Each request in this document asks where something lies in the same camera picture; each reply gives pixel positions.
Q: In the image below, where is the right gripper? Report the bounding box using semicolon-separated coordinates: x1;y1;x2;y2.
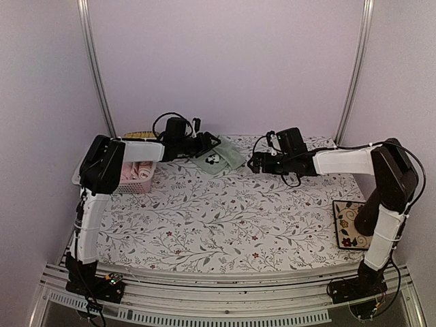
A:
249;151;295;175

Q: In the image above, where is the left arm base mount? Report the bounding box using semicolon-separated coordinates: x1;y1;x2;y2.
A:
65;271;125;304

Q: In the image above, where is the woven straw brush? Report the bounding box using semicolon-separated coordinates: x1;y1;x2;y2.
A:
123;131;156;139

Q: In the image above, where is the metal front rail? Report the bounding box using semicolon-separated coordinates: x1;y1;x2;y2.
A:
29;264;426;327

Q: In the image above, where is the right metal frame post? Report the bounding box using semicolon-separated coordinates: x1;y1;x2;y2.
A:
334;0;374;144

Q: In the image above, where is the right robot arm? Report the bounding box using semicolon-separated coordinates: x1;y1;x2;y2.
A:
248;138;419;297

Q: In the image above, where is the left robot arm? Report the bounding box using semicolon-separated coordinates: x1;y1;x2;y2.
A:
67;132;221;296

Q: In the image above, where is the dark cylinder roll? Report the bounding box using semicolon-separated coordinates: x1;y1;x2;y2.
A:
354;187;380;236

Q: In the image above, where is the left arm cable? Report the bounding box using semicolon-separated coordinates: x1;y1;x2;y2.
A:
151;112;193;140

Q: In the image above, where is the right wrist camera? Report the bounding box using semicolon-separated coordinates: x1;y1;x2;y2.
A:
276;127;307;155

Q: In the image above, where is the metal frame post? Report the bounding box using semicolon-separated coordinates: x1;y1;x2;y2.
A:
77;0;116;137
334;0;374;144

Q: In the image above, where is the orange patterned towel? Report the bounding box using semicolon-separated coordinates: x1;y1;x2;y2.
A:
132;161;153;179

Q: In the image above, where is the white plastic basket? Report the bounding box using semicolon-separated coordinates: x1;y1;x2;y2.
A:
72;135;165;195

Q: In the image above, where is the pink rolled towel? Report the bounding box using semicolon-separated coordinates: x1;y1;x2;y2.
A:
120;162;138;181

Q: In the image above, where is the green towel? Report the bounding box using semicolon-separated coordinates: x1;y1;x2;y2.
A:
190;138;245;175

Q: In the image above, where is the floral tablecloth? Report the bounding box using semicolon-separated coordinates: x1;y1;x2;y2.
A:
93;160;363;273

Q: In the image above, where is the floral ceramic tray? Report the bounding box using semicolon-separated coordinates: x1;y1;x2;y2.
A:
332;200;372;251

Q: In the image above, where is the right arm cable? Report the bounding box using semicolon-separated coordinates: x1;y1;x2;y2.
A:
251;134;426;208

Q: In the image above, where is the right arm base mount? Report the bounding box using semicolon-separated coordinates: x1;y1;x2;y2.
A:
326;273;388;304

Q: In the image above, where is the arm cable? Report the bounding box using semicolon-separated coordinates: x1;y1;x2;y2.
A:
151;112;193;140
251;134;426;208

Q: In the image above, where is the left metal frame post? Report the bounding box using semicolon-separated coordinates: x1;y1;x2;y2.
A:
77;0;116;137

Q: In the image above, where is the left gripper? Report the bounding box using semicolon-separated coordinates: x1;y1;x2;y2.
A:
178;131;223;158

